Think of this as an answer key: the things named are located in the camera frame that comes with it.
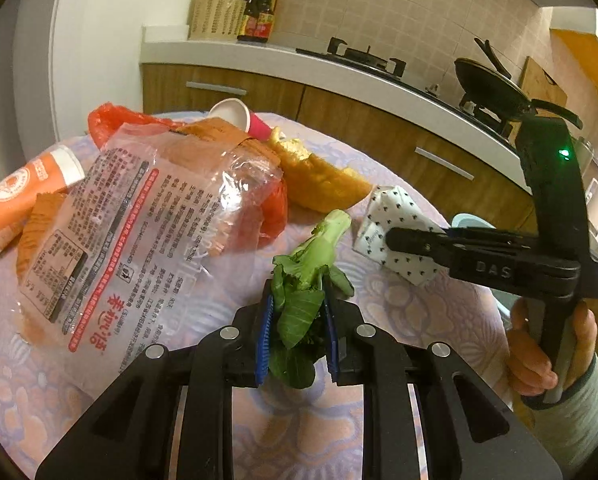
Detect green bok choy piece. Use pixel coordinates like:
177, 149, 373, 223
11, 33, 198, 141
269, 209, 354, 389

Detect white patterned napkin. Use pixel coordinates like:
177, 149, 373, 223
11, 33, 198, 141
352, 184, 448, 287

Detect clear printed plastic bag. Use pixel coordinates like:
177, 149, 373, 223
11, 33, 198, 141
19, 124, 283, 396

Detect red plastic bag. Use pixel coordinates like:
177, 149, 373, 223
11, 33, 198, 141
87, 103, 288, 247

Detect orange paper cup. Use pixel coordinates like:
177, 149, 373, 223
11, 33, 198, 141
0, 144, 85, 253

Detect orange snack packet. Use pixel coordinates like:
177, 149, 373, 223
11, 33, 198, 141
173, 117, 281, 167
16, 192, 68, 285

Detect right forearm grey sleeve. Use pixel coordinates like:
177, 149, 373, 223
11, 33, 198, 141
526, 354, 598, 479

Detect light blue trash basket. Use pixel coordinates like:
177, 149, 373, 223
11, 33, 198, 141
451, 212, 520, 330

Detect white kitchen countertop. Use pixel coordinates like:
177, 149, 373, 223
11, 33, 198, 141
139, 25, 529, 191

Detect person's right hand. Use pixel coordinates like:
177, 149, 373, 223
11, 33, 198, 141
504, 298, 598, 397

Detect wooden base cabinets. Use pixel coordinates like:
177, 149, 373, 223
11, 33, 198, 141
142, 63, 537, 233

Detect steel pot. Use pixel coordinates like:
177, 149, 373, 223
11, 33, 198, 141
574, 136, 594, 174

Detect black frying pan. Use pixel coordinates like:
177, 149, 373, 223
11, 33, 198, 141
454, 37, 584, 136

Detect black gas stove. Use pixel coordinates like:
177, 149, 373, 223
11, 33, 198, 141
295, 37, 513, 144

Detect wooden cutting board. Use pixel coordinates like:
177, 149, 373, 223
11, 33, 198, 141
518, 56, 567, 107

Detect pink paper cup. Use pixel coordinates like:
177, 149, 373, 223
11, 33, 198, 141
208, 98, 272, 141

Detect dark sauce bottle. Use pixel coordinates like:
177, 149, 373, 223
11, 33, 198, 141
237, 0, 259, 41

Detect beige woven basket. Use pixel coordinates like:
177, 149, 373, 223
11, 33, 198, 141
188, 0, 246, 41

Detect orange wall cabinet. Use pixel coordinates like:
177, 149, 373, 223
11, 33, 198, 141
550, 6, 598, 90

